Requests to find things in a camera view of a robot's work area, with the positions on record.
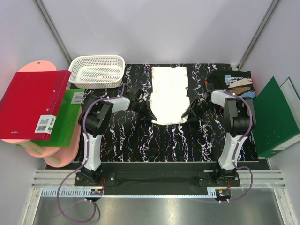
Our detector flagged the white t shirt blue print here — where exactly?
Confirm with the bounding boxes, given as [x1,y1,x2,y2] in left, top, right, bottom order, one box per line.
[150,67,190,125]

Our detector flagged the purple cable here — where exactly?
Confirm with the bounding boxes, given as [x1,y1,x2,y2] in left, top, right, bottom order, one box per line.
[56,83,131,223]
[194,88,254,203]

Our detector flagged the white perforated plastic basket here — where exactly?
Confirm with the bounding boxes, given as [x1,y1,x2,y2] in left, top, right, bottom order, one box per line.
[68,55,125,89]

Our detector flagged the red ring binder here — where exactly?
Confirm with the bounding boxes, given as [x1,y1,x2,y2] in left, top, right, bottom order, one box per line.
[0,70,71,140]

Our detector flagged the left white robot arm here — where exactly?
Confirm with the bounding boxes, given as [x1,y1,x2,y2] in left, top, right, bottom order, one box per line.
[78,84,157,186]

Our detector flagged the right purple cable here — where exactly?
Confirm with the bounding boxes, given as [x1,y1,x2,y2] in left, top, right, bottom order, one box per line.
[194,88,254,203]

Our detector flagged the dark green ring binder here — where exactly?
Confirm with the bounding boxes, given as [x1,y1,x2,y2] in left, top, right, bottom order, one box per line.
[252,77,300,158]

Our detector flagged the green plastic folder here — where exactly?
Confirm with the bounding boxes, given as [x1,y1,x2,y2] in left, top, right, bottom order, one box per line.
[15,89,84,148]

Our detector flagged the black printed folded t shirt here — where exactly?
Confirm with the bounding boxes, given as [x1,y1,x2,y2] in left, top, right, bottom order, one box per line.
[206,71,256,99]

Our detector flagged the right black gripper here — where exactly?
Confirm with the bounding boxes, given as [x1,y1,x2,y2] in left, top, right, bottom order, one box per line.
[182,99,216,123]

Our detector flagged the white slotted cable duct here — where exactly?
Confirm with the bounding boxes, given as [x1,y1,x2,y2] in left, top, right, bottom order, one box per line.
[41,188,103,197]

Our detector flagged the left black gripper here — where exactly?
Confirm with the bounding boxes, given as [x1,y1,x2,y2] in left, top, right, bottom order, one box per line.
[133,100,157,122]

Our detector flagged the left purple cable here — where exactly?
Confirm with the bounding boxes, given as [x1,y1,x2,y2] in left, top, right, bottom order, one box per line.
[56,83,131,223]

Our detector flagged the black marble pattern mat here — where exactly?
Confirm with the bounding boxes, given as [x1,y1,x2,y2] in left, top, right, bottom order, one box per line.
[83,63,258,162]

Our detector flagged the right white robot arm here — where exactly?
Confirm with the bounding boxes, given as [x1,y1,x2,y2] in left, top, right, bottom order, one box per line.
[182,88,256,186]

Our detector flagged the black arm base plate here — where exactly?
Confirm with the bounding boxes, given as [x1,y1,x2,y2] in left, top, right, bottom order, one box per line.
[75,162,240,197]

